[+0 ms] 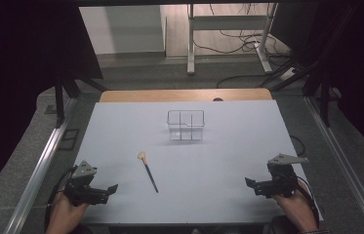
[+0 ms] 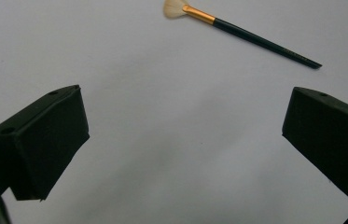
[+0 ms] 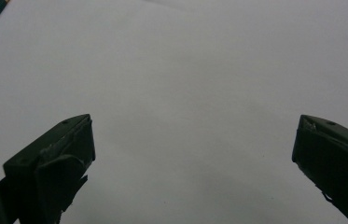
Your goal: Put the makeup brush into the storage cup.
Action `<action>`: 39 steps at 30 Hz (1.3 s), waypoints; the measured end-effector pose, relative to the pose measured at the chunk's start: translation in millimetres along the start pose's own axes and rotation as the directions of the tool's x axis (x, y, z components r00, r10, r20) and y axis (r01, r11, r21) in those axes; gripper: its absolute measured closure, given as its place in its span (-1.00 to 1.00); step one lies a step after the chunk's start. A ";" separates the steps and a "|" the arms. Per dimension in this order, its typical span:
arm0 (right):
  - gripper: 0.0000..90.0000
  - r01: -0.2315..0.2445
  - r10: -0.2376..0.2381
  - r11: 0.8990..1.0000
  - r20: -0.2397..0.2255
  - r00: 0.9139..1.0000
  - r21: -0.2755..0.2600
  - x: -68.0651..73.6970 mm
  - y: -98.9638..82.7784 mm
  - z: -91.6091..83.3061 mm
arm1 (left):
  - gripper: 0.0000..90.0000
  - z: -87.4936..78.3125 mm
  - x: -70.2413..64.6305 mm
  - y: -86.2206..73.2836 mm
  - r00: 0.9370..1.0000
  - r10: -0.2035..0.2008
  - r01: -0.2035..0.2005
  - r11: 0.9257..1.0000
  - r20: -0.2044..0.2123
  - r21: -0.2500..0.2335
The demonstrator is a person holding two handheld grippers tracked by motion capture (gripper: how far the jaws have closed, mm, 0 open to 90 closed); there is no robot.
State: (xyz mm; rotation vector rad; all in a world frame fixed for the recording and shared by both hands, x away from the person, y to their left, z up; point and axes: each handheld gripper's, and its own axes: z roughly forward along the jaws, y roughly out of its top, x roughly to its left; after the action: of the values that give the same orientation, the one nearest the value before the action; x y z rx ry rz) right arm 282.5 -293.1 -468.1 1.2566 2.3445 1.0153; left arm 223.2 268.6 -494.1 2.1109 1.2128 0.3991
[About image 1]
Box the clear plastic divided organizer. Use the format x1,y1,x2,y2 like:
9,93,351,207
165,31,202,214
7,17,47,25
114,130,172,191
166,109,206,142

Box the black metal stand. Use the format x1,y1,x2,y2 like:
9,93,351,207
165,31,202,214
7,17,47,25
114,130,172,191
261,6,356,128
54,68,109,129

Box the white power strip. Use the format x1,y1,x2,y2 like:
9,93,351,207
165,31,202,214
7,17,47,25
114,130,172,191
279,66,299,82

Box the tangled black floor cables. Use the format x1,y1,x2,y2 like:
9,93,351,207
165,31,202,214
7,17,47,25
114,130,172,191
191,3,292,59

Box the black cable beside table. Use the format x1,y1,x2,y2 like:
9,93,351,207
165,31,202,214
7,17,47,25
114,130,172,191
289,134,306,158

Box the black square floor frame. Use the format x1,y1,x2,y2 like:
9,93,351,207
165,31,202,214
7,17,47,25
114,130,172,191
57,128,81,151

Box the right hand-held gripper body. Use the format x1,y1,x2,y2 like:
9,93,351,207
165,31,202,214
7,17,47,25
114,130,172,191
257,153,310,199

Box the makeup brush with dark handle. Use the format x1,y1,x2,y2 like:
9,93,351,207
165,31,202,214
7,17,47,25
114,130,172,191
137,151,160,194

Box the pale blue table mat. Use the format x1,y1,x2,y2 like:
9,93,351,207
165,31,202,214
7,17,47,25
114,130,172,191
80,99,324,226

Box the aluminium floor rail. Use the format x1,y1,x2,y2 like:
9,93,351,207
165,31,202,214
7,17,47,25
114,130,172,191
303,96,364,234
3,97,78,234

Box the long black floor cable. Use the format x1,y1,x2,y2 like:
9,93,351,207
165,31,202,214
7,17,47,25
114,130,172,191
215,73,270,90

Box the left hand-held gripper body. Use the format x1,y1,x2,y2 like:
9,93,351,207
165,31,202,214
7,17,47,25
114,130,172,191
63,160,110,208

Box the person's left hand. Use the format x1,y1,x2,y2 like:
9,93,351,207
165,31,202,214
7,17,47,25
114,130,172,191
45,189,90,234

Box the person's right hand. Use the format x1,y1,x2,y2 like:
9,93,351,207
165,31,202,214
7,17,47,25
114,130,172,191
271,179,319,234

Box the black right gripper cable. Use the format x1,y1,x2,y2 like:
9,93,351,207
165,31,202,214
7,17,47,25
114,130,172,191
294,175,321,227

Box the white metal desk frame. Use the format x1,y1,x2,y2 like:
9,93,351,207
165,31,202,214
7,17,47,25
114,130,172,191
186,3,280,76

